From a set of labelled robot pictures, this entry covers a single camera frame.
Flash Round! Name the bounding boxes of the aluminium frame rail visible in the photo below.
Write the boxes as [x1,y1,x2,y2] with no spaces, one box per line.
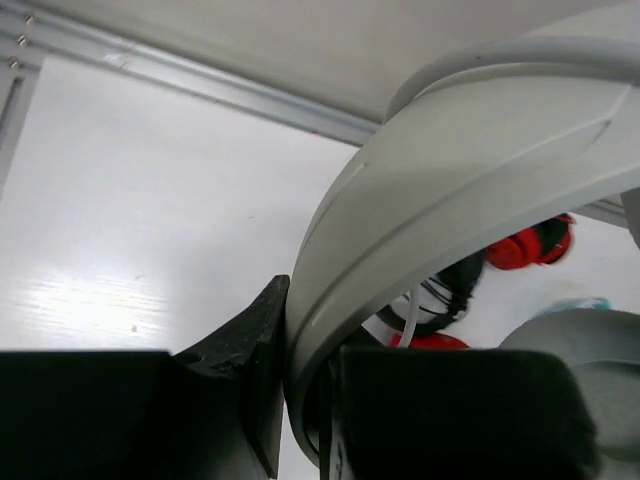
[0,0,626,226]

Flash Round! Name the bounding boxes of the black headset with cable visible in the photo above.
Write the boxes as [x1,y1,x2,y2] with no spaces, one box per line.
[369,249,487,339]

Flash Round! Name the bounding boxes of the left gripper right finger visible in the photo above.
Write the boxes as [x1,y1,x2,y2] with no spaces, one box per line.
[319,345,601,479]

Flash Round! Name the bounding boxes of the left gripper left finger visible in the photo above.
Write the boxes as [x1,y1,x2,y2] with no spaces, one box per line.
[1,275,289,479]

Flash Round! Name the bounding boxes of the red white headphones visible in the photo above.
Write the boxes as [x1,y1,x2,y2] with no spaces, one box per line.
[408,333,469,350]

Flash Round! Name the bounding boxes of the red black headphones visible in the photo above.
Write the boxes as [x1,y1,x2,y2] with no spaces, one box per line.
[487,213,575,270]

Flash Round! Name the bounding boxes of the teal headphones blue cable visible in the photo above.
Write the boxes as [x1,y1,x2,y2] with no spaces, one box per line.
[544,295,614,314]

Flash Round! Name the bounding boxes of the white grey headphones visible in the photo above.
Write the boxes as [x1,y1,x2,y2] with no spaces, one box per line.
[284,1,639,462]

